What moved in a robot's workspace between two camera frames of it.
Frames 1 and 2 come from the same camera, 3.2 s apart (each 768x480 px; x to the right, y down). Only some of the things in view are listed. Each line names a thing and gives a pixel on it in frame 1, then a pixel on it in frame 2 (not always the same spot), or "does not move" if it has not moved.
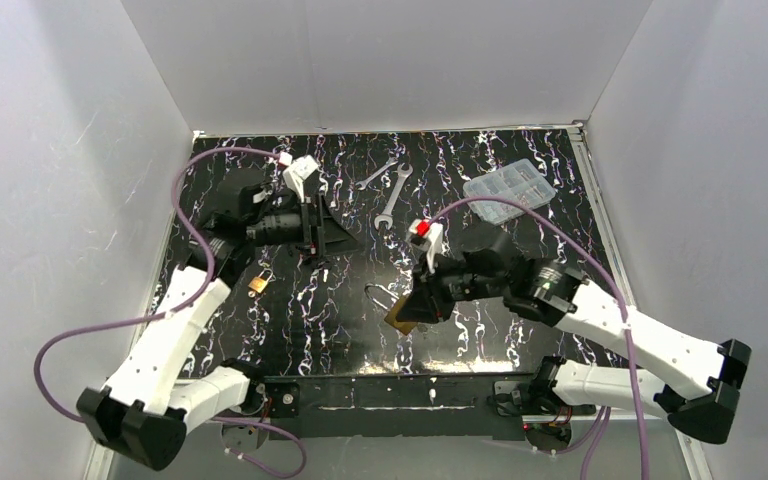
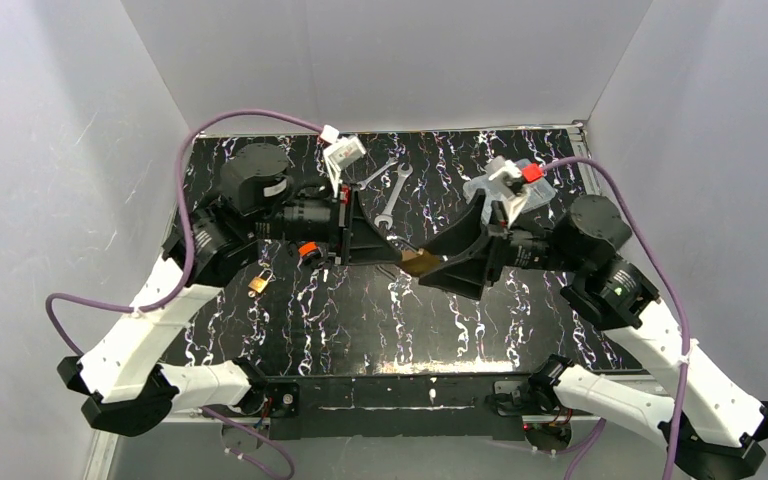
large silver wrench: x=387 y=216 does not move
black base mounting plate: x=392 y=407 does not move
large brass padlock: x=395 y=309 → x=418 y=262
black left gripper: x=319 y=225 → x=345 y=225
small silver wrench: x=391 y=160 does not move
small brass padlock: x=258 y=284 does not move
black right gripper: x=429 y=289 → x=490 y=245
